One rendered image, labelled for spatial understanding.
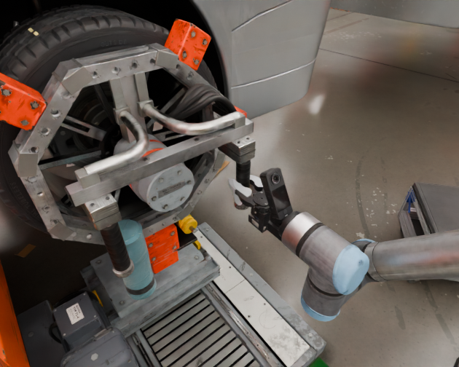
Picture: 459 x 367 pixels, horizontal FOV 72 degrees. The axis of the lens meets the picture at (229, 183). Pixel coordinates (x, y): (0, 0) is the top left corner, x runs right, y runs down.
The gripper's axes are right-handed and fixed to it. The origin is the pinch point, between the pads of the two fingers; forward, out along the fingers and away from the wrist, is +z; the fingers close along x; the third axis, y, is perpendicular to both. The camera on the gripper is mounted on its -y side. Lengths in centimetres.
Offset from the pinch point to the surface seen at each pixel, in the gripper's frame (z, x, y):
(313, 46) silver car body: 33, 66, -14
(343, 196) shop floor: 24, 109, 83
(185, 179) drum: 3.9, -13.2, -3.3
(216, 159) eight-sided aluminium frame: 18.4, 6.3, 7.0
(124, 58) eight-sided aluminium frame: 18.4, -16.5, -28.8
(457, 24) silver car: 45, 246, 5
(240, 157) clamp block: -3.5, -2.4, -9.0
